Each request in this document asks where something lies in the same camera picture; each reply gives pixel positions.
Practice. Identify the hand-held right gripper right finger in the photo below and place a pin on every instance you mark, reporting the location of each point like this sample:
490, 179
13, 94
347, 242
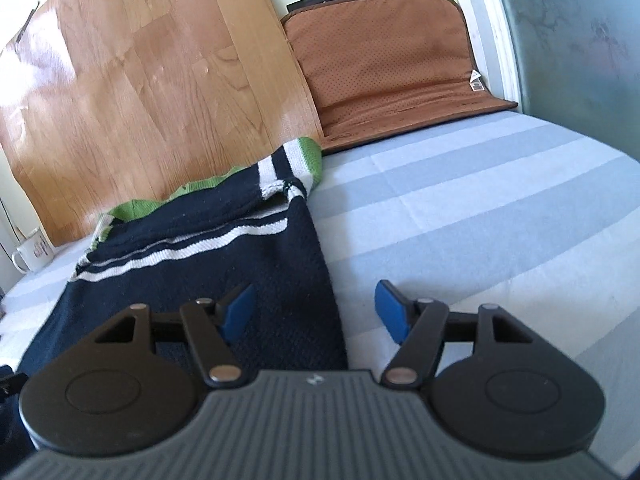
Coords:
392, 310

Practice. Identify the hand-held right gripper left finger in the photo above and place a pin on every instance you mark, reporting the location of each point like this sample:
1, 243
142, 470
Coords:
239, 310

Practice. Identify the navy green knit sweater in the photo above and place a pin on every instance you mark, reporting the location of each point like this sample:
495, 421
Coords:
200, 270

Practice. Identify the blue white striped bed sheet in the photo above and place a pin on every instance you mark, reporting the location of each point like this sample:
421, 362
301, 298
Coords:
450, 210

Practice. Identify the white enamel mug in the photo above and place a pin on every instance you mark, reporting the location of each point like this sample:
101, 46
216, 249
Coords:
32, 255

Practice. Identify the wood-pattern vinyl sheet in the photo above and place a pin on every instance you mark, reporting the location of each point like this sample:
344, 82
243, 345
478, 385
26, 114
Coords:
150, 85

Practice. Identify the brown perforated seat cushion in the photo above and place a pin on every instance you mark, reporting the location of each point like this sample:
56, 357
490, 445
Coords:
385, 55

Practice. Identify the frosted glass door pane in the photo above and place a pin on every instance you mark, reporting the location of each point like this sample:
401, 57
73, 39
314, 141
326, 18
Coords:
575, 60

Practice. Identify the white door frame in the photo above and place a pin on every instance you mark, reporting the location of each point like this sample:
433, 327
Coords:
485, 25

